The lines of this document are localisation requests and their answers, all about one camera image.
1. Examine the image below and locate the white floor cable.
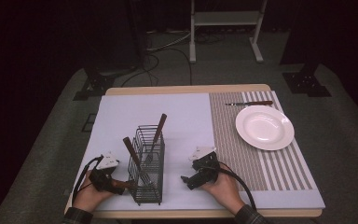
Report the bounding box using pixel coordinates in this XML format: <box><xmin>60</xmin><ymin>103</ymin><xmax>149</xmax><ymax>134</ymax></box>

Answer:
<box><xmin>145</xmin><ymin>29</ymin><xmax>194</xmax><ymax>53</ymax></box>

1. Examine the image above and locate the dark wire cutlery basket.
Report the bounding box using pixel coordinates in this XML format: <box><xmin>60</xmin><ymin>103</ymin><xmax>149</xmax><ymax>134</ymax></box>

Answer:
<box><xmin>127</xmin><ymin>124</ymin><xmax>166</xmax><ymax>206</ymax></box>

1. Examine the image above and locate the pale lavender table board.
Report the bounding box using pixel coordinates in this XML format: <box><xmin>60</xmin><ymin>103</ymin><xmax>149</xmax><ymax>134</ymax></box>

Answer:
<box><xmin>74</xmin><ymin>92</ymin><xmax>326</xmax><ymax>212</ymax></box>

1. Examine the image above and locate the striped grey white placemat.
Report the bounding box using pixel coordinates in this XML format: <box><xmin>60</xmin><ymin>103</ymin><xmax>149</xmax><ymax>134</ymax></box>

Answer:
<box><xmin>208</xmin><ymin>90</ymin><xmax>314</xmax><ymax>192</ymax></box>

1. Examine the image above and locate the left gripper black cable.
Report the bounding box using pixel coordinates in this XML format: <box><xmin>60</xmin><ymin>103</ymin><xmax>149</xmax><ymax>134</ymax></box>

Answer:
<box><xmin>71</xmin><ymin>155</ymin><xmax>104</xmax><ymax>203</ymax></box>

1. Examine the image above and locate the white round plate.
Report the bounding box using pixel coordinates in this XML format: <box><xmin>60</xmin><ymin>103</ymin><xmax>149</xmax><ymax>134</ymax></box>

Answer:
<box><xmin>235</xmin><ymin>105</ymin><xmax>296</xmax><ymax>152</ymax></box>

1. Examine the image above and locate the long wooden-handled utensil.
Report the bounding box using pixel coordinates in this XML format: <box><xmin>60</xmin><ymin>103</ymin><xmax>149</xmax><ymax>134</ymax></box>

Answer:
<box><xmin>145</xmin><ymin>113</ymin><xmax>168</xmax><ymax>164</ymax></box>

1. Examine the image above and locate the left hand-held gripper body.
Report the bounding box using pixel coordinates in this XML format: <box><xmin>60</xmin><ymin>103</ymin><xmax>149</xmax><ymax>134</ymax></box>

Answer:
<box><xmin>88</xmin><ymin>151</ymin><xmax>120</xmax><ymax>193</ymax></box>

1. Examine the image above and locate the short wooden-handled utensil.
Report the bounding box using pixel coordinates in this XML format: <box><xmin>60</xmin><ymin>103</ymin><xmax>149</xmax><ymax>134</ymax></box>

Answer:
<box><xmin>122</xmin><ymin>136</ymin><xmax>157</xmax><ymax>190</ymax></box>

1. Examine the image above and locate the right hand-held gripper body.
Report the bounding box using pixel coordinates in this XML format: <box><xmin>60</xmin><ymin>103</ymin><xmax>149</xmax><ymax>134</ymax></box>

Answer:
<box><xmin>188</xmin><ymin>146</ymin><xmax>222</xmax><ymax>185</ymax></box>

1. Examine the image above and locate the black stand base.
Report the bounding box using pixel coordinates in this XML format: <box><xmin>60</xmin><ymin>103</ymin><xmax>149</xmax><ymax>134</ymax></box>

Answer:
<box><xmin>282</xmin><ymin>61</ymin><xmax>333</xmax><ymax>98</ymax></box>
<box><xmin>72</xmin><ymin>65</ymin><xmax>117</xmax><ymax>102</ymax></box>

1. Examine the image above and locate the person's right hand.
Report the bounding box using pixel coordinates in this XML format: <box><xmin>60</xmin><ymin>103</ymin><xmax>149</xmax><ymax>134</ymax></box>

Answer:
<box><xmin>200</xmin><ymin>162</ymin><xmax>247</xmax><ymax>216</ymax></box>

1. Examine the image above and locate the black floor cable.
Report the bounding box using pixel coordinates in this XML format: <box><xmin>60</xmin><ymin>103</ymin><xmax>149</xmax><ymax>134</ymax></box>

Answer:
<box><xmin>120</xmin><ymin>46</ymin><xmax>194</xmax><ymax>89</ymax></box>

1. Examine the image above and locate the white metal stand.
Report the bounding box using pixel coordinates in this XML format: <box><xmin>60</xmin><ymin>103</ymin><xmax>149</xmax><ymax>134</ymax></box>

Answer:
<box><xmin>188</xmin><ymin>0</ymin><xmax>269</xmax><ymax>65</ymax></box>

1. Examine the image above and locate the person's left hand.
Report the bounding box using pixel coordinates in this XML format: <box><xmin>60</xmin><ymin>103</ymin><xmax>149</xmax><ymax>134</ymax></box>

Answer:
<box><xmin>72</xmin><ymin>170</ymin><xmax>116</xmax><ymax>214</ymax></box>

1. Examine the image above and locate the wooden-handled table knife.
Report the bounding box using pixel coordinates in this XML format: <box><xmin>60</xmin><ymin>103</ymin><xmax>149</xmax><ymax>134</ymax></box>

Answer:
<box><xmin>225</xmin><ymin>100</ymin><xmax>274</xmax><ymax>107</ymax></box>

